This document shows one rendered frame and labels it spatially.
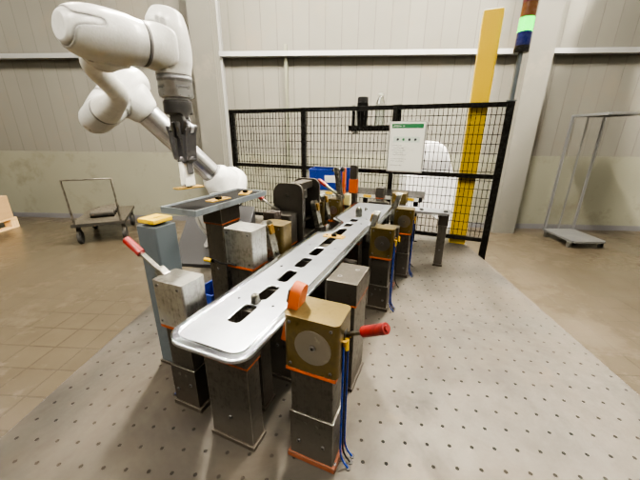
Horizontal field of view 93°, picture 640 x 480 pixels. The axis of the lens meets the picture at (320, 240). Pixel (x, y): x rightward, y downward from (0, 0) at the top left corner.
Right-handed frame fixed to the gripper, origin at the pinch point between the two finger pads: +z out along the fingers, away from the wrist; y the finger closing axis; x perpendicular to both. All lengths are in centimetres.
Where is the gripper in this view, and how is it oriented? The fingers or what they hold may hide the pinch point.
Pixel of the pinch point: (187, 173)
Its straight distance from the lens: 101.4
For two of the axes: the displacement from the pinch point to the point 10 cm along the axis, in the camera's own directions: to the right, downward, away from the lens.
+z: -0.1, 9.4, 3.3
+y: 7.8, 2.1, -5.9
